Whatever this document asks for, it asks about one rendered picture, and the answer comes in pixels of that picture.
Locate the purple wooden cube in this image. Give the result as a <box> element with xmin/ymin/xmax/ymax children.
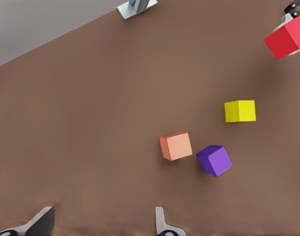
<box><xmin>195</xmin><ymin>145</ymin><xmax>233</xmax><ymax>177</ymax></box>

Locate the yellow wooden cube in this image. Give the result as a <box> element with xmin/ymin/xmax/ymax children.
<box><xmin>224</xmin><ymin>99</ymin><xmax>257</xmax><ymax>123</ymax></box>

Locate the silver frame post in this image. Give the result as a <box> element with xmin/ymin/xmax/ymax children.
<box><xmin>116</xmin><ymin>0</ymin><xmax>158</xmax><ymax>21</ymax></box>

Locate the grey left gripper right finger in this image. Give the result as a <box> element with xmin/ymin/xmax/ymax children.
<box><xmin>155</xmin><ymin>206</ymin><xmax>186</xmax><ymax>236</ymax></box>

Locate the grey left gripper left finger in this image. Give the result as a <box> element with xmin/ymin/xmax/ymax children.
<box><xmin>0</xmin><ymin>206</ymin><xmax>55</xmax><ymax>236</ymax></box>

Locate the red wooden cube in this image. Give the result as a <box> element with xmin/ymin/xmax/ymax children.
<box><xmin>263</xmin><ymin>11</ymin><xmax>300</xmax><ymax>60</ymax></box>

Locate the orange wooden cube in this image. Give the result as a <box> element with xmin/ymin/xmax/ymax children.
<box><xmin>159</xmin><ymin>132</ymin><xmax>193</xmax><ymax>162</ymax></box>

